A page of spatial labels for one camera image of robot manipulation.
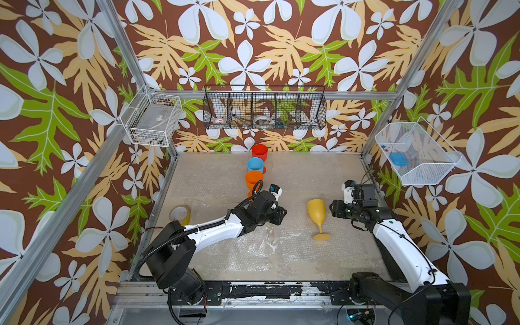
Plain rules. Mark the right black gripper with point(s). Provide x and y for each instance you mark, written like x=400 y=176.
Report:
x=336 y=207

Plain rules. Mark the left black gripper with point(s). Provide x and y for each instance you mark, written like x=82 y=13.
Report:
x=279 y=215

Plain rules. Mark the orange wine glass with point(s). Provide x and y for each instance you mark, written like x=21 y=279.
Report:
x=251 y=178

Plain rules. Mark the bubble blue glass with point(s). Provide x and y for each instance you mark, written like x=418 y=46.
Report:
x=248 y=253

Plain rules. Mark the blue wine glass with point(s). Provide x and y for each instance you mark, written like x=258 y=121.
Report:
x=255 y=164

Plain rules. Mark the yellow wine glass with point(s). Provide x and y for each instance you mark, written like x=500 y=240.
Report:
x=317 y=212

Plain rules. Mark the red wine glass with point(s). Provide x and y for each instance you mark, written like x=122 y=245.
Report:
x=260 y=151

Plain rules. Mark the bubble orange glass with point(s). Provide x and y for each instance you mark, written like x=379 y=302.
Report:
x=312 y=172

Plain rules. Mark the bubble yellow glass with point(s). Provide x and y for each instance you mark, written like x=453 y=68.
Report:
x=299 y=239

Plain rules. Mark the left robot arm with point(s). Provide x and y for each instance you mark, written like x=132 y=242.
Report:
x=167 y=258

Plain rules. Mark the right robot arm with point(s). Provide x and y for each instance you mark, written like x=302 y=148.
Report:
x=433 y=298

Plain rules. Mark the blue object in basket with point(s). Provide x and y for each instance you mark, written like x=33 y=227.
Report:
x=398 y=159

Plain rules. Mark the yellow tape roll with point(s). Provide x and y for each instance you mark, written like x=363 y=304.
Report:
x=180 y=214

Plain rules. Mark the white tape roll in basket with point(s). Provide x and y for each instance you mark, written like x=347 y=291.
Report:
x=263 y=120

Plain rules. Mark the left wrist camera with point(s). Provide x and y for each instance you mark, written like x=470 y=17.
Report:
x=276 y=191

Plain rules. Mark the black mounting rail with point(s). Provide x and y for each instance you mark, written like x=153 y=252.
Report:
x=337 y=292

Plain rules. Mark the black wire basket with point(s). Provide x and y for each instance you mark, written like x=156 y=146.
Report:
x=290 y=106

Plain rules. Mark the white wire basket left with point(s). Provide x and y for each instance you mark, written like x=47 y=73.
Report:
x=151 y=117

